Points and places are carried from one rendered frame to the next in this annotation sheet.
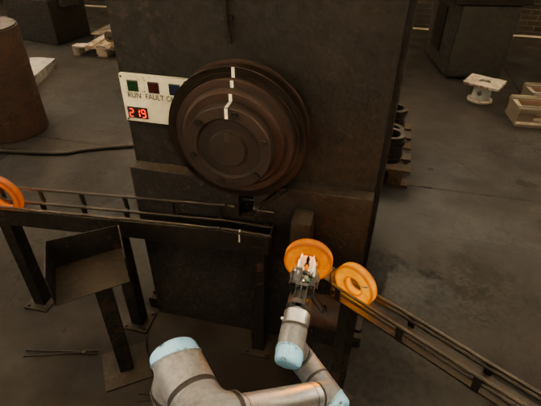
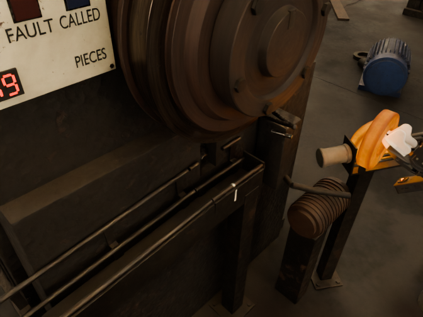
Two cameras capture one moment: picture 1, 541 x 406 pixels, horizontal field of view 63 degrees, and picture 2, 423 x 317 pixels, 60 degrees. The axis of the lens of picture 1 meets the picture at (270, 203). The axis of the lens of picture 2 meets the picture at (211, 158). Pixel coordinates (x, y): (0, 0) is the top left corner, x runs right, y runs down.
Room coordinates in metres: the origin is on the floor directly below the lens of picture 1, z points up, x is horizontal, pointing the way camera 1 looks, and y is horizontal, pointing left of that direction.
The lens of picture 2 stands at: (0.99, 0.74, 1.37)
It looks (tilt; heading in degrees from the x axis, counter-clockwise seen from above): 40 degrees down; 301
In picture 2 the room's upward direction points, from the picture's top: 1 degrees clockwise
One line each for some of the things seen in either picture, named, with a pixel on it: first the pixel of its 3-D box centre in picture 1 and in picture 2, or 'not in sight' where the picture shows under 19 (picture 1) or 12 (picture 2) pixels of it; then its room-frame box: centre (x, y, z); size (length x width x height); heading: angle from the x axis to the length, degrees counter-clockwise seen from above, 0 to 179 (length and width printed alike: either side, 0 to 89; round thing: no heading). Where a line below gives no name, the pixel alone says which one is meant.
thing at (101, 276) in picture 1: (105, 315); not in sight; (1.17, 0.67, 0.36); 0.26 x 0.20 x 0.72; 112
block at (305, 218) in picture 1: (301, 239); (274, 149); (1.29, -0.12, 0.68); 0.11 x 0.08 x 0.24; 167
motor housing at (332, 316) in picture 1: (312, 342); (308, 244); (1.12, -0.18, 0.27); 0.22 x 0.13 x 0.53; 77
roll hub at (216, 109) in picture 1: (229, 147); (275, 41); (1.23, 0.13, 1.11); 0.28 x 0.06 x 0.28; 77
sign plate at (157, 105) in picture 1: (156, 100); (31, 38); (1.51, 0.42, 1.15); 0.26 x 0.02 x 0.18; 77
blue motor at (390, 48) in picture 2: not in sight; (386, 64); (1.24, -2.18, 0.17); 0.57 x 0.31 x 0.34; 97
